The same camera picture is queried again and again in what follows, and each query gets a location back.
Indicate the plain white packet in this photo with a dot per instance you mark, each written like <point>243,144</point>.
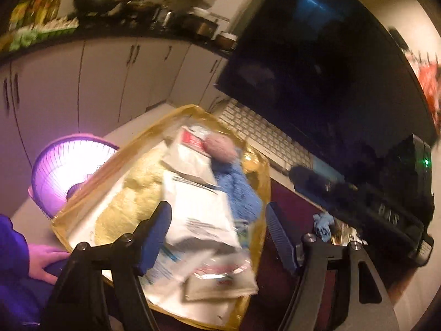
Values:
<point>199,213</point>

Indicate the small blue cloth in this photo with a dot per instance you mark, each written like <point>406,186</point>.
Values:
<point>324,227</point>

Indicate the yellow fluffy towel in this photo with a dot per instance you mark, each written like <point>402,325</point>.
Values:
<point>137,189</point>

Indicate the white base cabinets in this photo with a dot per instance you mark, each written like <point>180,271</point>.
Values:
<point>103,76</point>

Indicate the blue fluffy cloth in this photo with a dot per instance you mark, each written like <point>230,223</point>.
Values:
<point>237,189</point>

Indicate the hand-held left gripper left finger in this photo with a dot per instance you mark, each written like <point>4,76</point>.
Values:
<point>155,238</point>

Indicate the black computer monitor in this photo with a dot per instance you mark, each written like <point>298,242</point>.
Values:
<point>320,62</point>

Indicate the steel pots on counter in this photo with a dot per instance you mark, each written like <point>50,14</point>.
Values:
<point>182,20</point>

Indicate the white keyboard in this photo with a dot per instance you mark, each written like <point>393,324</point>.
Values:
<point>262,134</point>

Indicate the gold foil bag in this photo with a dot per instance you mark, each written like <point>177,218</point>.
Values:
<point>344,235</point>

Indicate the red and white packet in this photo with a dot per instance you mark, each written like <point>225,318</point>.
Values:
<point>189,151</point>

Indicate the gold tray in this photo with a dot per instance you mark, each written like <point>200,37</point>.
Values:
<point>103,213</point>

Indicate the purple mesh basket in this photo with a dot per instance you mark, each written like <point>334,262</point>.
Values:
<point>65,172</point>

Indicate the row of condiment bottles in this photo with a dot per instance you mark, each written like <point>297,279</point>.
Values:
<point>34,7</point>

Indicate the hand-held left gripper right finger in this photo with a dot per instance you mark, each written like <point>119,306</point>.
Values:
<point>279,234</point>

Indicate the pink fluffy cloth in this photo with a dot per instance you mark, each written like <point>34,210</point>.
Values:
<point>220,147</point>

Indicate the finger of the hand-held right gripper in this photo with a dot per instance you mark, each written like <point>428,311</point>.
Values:
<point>313,181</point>

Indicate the white and pink packet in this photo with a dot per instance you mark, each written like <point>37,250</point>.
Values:
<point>220,279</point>

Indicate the red printed object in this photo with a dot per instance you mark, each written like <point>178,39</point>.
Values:
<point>429,79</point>

